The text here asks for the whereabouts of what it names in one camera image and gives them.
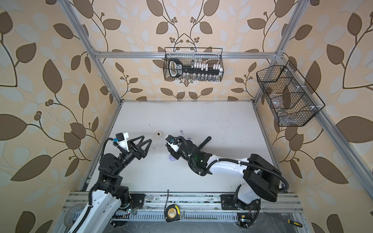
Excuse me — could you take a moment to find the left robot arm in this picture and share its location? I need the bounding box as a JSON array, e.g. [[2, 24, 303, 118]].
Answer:
[[68, 133, 152, 233]]

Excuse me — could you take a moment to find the yellow handled screwdriver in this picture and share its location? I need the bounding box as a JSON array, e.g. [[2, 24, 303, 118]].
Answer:
[[287, 219, 303, 228]]

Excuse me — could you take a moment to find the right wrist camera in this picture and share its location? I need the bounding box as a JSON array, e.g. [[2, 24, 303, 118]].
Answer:
[[165, 135, 181, 152]]

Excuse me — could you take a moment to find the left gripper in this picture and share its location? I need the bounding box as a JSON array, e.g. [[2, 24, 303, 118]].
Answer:
[[112, 135, 151, 178]]

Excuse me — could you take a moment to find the black wire basket right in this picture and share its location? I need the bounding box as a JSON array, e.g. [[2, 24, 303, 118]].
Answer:
[[256, 61, 325, 127]]

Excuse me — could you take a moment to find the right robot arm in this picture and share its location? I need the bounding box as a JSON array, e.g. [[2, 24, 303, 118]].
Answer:
[[165, 135, 289, 209]]

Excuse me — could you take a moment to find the green pipe wrench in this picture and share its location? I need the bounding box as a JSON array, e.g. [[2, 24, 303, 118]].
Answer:
[[198, 136, 212, 149]]

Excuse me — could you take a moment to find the black wire basket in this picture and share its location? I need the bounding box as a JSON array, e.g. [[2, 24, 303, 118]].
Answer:
[[163, 46, 224, 82], [256, 61, 325, 127]]

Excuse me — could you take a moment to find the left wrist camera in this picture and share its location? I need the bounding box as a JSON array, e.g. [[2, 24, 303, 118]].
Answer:
[[113, 133, 129, 152]]

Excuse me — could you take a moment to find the white earbud charging case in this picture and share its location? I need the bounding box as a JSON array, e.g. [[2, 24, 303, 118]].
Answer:
[[154, 131, 163, 137]]

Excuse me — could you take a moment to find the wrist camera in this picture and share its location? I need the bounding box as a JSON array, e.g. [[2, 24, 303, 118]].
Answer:
[[113, 133, 129, 152], [165, 135, 181, 152]]

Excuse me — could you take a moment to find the yellow black tape measure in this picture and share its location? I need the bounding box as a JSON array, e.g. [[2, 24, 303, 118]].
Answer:
[[165, 204, 181, 222]]

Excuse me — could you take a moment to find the black wire basket back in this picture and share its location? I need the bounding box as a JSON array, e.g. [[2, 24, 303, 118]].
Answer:
[[163, 46, 224, 82]]

